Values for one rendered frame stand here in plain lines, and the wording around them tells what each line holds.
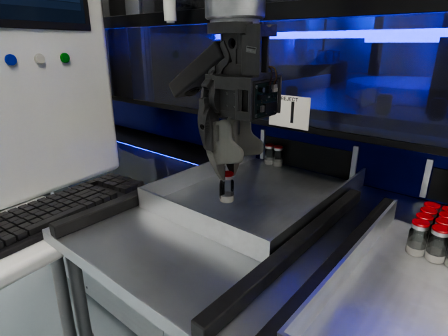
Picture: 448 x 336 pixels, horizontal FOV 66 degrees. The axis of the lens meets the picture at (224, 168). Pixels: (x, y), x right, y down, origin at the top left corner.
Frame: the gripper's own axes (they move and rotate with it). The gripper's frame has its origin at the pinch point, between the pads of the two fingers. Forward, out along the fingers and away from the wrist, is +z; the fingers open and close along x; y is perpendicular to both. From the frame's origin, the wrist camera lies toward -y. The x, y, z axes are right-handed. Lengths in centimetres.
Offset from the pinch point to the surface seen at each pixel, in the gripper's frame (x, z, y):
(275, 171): 23.2, 8.6, -4.9
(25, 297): 4, 96, -128
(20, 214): -16.7, 13.5, -38.0
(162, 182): -1.1, 5.5, -13.4
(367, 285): -2.3, 8.3, 23.0
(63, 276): -3, 47, -60
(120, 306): 19, 79, -70
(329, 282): -8.0, 5.4, 20.7
